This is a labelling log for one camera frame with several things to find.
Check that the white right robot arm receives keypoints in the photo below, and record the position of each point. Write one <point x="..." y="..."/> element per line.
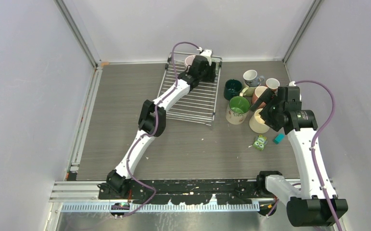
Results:
<point x="316" y="202"/>

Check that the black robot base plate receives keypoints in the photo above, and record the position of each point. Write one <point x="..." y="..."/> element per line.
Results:
<point x="188" y="189"/>

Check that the metal wire dish rack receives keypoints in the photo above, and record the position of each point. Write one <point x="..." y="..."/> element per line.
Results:
<point x="198" y="106"/>

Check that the cream mug back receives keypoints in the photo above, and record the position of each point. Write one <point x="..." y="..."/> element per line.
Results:
<point x="257" y="124"/>

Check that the small blue grey cup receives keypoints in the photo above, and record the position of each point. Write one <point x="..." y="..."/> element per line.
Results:
<point x="252" y="79"/>

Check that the cream mug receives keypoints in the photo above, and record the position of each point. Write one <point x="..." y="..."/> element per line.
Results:
<point x="257" y="124"/>
<point x="237" y="110"/>

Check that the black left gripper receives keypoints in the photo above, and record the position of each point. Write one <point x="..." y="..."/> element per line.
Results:
<point x="211" y="74"/>

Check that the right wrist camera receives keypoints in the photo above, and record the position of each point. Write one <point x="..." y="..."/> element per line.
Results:
<point x="292" y="84"/>

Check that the light green mug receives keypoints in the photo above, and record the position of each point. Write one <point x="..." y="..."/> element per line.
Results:
<point x="247" y="91"/>

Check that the aluminium front rail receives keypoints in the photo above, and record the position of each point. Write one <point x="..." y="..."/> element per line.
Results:
<point x="85" y="197"/>

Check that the teal toy block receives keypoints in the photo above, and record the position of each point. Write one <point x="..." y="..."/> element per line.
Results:
<point x="278" y="139"/>

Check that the mauve pink mug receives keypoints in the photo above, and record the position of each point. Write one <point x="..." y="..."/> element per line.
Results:
<point x="188" y="61"/>

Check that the dark teal mug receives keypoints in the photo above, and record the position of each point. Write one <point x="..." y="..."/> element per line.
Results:
<point x="232" y="88"/>

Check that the cream mug front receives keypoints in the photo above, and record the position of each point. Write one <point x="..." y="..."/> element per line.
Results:
<point x="237" y="110"/>

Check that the salmon pink mug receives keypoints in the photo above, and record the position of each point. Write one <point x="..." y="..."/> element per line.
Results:
<point x="257" y="93"/>

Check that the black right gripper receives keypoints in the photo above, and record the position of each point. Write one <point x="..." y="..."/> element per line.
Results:
<point x="271" y="122"/>

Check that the green toy monster block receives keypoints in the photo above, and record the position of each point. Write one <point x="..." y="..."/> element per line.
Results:
<point x="260" y="142"/>

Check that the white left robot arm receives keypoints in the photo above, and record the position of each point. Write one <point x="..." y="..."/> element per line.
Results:
<point x="152" y="120"/>

